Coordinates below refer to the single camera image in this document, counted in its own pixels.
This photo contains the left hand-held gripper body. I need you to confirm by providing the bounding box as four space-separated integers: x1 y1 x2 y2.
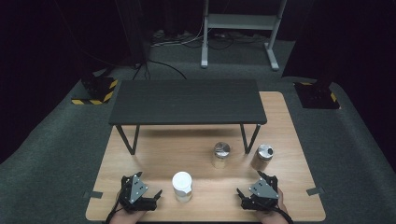
119 174 158 213

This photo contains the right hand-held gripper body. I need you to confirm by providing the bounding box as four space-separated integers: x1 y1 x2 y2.
241 175 280 213

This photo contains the silver-lidded jar with lid hole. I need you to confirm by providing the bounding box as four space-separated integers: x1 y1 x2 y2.
250 143 275 172

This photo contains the white-lidded glass jar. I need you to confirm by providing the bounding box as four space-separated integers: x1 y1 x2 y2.
172 171 193 203

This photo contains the silver-lidded jar of yellow powder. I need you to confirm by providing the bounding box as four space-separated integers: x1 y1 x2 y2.
212 141 232 170

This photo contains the black raised shelf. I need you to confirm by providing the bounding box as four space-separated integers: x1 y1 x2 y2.
107 78 268 156

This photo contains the person's right hand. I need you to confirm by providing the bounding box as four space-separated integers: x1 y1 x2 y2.
254 188 290 224

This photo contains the person's left hand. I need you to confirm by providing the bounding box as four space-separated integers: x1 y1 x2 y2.
109 206 148 224

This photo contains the grey tape piece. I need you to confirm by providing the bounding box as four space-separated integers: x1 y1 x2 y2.
82 190 104 200
305 187 326 197

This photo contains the black base with striped tape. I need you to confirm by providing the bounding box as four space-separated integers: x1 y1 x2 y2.
71 77 119 105
292 81 341 110

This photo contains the grey metal stand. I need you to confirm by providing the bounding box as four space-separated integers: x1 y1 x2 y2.
200 0 288 72

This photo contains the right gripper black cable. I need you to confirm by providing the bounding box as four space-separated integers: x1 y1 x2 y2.
273 205 295 224

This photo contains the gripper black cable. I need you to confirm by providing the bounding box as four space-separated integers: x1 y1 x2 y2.
105 194 125 224
273 205 295 224

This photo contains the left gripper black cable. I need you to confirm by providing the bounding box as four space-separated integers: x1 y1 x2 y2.
105 194 125 224

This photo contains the black floor cable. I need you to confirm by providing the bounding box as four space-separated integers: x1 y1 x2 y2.
132 59 188 81

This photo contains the bundle of floor cables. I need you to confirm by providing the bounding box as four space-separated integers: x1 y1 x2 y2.
150 28 269 51

